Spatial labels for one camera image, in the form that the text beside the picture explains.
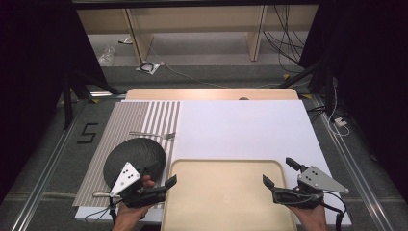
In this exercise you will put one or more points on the aluminium floor rail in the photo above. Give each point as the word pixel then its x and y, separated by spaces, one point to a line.
pixel 359 183
pixel 41 186

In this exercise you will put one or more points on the striped grey placemat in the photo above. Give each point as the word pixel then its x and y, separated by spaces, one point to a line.
pixel 128 118

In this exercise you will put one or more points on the white table mat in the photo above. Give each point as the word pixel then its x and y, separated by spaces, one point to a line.
pixel 243 128

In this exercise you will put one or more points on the light wooden desk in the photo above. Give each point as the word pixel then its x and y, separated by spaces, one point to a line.
pixel 192 19

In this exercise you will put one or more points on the black curtain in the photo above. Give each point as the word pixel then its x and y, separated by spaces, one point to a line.
pixel 32 80
pixel 369 80

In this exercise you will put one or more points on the white power adapter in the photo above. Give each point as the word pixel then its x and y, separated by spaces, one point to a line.
pixel 340 122

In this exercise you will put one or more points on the clear plastic bag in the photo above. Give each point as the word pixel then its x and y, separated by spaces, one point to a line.
pixel 107 57

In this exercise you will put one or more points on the dark table grommet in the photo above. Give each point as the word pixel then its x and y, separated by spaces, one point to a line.
pixel 243 98

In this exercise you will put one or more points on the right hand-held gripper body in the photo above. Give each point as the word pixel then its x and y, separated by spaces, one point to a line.
pixel 317 183

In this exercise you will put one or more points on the black metal stand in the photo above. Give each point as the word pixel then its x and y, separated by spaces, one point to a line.
pixel 328 96
pixel 67 106

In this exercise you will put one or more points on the person's right hand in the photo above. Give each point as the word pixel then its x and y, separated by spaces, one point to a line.
pixel 312 219

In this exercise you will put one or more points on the light wooden table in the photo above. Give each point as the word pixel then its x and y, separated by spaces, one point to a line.
pixel 208 93

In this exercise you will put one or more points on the small flat floor item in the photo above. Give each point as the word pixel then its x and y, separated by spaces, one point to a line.
pixel 126 41

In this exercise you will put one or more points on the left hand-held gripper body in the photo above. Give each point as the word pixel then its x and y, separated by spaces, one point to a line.
pixel 126 179

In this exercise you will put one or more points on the person's left hand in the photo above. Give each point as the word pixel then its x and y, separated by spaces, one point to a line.
pixel 130 218

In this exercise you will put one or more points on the silver fork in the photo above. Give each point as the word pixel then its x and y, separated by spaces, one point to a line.
pixel 150 134

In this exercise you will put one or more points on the beige plastic tray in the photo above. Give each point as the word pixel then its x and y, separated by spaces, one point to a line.
pixel 224 199

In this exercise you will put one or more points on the black textured plate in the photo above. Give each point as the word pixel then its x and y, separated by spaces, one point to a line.
pixel 131 152

